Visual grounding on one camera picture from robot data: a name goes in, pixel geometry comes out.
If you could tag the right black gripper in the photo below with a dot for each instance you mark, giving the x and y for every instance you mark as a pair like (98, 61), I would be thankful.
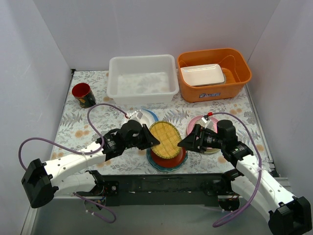
(199, 138)

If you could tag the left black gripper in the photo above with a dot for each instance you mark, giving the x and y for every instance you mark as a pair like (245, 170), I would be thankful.
(143, 137)

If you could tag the teal scalloped plate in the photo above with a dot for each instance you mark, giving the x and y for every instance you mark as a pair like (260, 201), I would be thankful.
(159, 168)

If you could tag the round woven bamboo plate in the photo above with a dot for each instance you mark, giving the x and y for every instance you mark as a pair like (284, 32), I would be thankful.
(168, 136)

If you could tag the red-brown fluted plate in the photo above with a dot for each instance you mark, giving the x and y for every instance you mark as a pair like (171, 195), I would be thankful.
(169, 163)

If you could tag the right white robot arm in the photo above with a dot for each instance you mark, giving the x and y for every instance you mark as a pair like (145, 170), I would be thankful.
(285, 213)

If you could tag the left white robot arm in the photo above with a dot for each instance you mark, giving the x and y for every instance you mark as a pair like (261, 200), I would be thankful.
(43, 181)

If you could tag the white plastic bin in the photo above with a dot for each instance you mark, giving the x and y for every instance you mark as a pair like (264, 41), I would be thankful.
(142, 79)

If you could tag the floral patterned table mat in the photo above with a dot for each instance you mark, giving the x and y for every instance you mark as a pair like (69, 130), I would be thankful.
(75, 132)

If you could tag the speckled oval dish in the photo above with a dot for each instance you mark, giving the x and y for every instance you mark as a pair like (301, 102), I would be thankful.
(202, 122)

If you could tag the cream round plate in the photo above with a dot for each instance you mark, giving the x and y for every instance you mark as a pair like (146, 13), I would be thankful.
(212, 150)

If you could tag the pink round plate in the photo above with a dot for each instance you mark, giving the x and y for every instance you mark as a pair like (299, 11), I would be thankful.
(194, 121)

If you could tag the white deep plate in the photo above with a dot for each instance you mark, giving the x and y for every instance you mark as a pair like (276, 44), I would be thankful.
(144, 119)

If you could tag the blue round plate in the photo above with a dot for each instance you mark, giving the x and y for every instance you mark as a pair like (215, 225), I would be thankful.
(152, 117)

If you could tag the orange plastic tub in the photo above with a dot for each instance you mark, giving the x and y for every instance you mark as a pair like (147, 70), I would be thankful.
(233, 65)

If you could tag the white rectangular tray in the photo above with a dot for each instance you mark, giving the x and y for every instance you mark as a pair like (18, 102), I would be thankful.
(203, 75)

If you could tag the red and black mug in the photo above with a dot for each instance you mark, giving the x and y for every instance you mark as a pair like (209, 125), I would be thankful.
(83, 93)

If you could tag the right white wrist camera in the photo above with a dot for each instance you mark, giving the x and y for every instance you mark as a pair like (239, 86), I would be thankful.
(211, 124)

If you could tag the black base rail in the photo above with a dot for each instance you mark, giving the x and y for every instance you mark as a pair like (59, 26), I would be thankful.
(158, 189)

